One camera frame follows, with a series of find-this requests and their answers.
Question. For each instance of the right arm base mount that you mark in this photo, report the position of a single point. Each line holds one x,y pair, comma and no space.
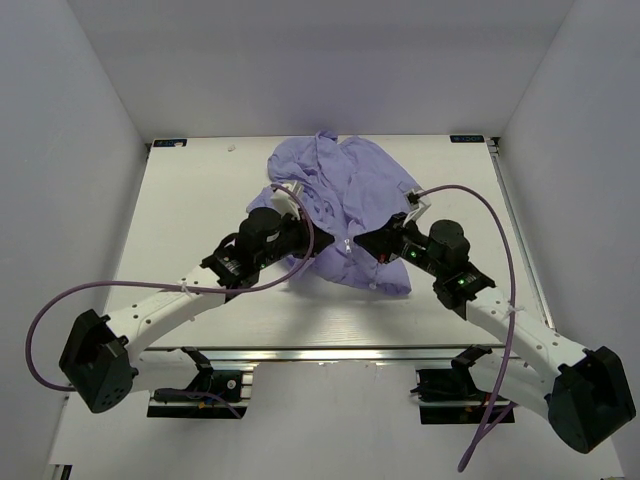
448,395

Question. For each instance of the dark left corner label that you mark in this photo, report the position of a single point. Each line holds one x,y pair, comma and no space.
169,143

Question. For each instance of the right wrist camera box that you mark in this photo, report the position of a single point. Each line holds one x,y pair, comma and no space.
448,246

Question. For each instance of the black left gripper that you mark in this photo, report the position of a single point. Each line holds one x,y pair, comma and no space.
300,229

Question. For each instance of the white front cover board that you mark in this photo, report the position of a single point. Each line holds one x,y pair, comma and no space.
310,421

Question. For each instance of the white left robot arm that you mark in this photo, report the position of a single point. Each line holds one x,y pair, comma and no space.
107,357

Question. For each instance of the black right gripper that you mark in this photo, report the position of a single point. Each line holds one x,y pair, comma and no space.
383,242

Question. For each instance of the dark table corner label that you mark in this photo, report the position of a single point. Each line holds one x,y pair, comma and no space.
466,139

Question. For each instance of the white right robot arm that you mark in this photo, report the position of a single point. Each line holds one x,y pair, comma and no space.
583,393

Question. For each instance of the lilac zip jacket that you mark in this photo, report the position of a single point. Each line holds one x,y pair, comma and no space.
350,187

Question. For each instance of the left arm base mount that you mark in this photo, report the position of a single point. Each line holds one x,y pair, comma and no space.
207,390

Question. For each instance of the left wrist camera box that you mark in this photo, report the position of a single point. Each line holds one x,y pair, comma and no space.
264,221

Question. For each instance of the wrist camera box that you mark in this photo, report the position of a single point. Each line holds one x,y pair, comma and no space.
448,246
264,221

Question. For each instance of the aluminium table front rail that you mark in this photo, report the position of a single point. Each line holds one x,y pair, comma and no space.
325,354

